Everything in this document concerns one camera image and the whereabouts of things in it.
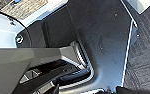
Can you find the grey robot torso limb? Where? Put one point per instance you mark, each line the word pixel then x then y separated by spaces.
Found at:
pixel 21 63

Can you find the woven basket with goods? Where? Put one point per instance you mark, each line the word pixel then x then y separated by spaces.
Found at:
pixel 24 7

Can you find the small blue packet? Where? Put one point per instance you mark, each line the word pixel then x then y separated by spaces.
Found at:
pixel 17 1

